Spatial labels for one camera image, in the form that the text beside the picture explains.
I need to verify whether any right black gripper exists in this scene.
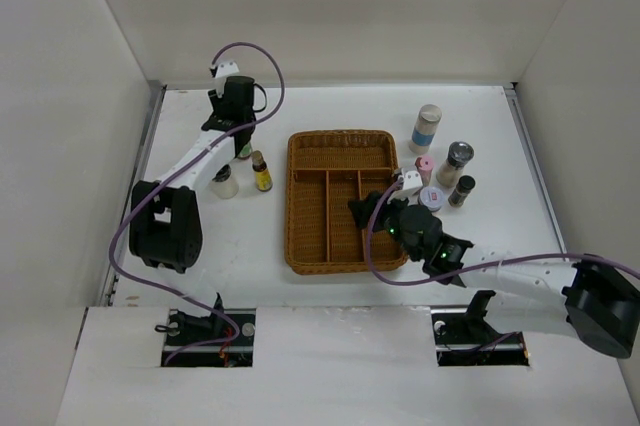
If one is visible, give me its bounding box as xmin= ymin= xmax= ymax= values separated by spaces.
xmin=348 ymin=187 xmax=422 ymax=262

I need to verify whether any red sauce bottle yellow cap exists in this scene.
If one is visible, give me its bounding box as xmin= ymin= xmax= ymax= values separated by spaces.
xmin=237 ymin=142 xmax=253 ymax=160

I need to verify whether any small yellow label bottle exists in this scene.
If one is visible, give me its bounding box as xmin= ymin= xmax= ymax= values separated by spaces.
xmin=251 ymin=150 xmax=273 ymax=192

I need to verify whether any white salt grinder black top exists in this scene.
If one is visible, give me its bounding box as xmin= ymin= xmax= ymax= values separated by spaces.
xmin=211 ymin=165 xmax=239 ymax=200

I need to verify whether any tall blue label spice jar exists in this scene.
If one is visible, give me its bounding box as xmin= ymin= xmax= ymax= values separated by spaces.
xmin=409 ymin=104 xmax=442 ymax=155

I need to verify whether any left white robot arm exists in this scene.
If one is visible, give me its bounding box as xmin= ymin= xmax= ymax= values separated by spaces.
xmin=129 ymin=75 xmax=256 ymax=274

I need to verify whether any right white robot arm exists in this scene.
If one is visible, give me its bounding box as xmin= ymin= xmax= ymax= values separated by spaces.
xmin=348 ymin=191 xmax=639 ymax=359

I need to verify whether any brown wicker divided basket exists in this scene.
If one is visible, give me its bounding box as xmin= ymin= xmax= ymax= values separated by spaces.
xmin=284 ymin=130 xmax=398 ymax=275

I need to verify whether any white lid round jar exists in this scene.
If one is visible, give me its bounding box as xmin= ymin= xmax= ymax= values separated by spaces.
xmin=417 ymin=186 xmax=446 ymax=213

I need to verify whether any pink lid spice jar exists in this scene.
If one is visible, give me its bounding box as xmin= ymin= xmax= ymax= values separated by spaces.
xmin=415 ymin=154 xmax=435 ymax=186

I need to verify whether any small dark spice jar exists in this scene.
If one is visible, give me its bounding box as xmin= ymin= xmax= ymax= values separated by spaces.
xmin=448 ymin=175 xmax=476 ymax=207

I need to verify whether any silver top pepper grinder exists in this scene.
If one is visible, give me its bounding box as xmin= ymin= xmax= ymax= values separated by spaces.
xmin=436 ymin=141 xmax=475 ymax=189

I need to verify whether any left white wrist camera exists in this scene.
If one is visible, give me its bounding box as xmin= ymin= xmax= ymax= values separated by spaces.
xmin=210 ymin=60 xmax=239 ymax=80

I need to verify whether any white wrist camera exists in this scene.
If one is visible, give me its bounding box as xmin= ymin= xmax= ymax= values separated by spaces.
xmin=391 ymin=167 xmax=424 ymax=200
xmin=210 ymin=60 xmax=239 ymax=80

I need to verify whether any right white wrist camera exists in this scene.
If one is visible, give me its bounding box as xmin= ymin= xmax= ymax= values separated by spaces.
xmin=391 ymin=167 xmax=424 ymax=200

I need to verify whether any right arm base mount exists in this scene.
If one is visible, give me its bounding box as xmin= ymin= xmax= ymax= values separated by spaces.
xmin=431 ymin=290 xmax=529 ymax=367

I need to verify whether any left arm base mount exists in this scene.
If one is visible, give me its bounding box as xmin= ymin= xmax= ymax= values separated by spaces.
xmin=154 ymin=295 xmax=257 ymax=368

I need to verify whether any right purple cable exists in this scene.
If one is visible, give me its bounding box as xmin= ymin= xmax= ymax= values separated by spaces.
xmin=363 ymin=179 xmax=640 ymax=288

